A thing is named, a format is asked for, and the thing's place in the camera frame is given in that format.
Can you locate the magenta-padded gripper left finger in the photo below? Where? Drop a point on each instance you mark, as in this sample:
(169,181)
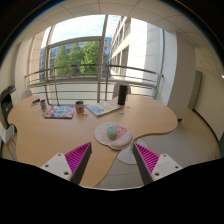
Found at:
(60,165)

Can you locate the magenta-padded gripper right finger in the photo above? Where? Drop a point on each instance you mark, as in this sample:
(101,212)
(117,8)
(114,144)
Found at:
(164,165)

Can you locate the mint green computer mouse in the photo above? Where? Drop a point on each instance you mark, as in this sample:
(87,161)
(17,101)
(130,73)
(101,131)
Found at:
(112,132)

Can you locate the round grey table base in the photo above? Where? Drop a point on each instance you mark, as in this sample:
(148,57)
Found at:
(126,156)

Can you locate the red and blue magazine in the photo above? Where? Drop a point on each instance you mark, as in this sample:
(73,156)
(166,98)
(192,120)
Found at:
(60,112)

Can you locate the printed cup with plant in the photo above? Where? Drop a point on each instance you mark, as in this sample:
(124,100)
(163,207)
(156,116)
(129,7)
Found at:
(79,106)

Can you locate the white chair with wooden legs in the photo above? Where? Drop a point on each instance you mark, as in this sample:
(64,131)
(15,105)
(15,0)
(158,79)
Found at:
(6,133)

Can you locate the small blue stapler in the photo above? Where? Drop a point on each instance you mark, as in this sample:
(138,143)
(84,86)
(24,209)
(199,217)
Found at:
(35,101)

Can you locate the white illustrated book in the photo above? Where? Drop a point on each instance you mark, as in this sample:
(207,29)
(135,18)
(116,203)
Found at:
(104,108)

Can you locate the white chair backrest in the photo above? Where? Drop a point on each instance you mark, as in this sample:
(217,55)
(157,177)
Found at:
(26,94)
(115,90)

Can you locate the black office printer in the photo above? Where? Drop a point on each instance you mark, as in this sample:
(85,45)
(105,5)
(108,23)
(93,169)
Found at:
(6,105)

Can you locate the grey-green door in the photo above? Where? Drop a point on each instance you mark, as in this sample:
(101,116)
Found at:
(195,90)

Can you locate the black cylindrical speaker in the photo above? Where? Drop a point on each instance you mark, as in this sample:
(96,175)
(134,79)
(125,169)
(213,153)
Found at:
(122,95)

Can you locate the metal balcony railing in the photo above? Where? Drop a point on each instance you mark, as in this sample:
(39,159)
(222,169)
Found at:
(83,66)

